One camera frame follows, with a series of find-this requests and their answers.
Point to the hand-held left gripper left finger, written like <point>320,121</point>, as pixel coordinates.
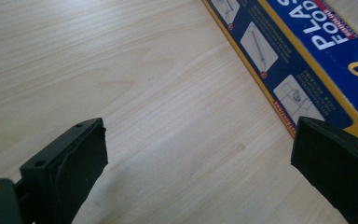
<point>65,168</point>

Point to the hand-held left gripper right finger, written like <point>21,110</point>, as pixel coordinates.
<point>338,161</point>

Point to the blue and yellow wrap box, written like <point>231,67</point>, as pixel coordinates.
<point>295,56</point>

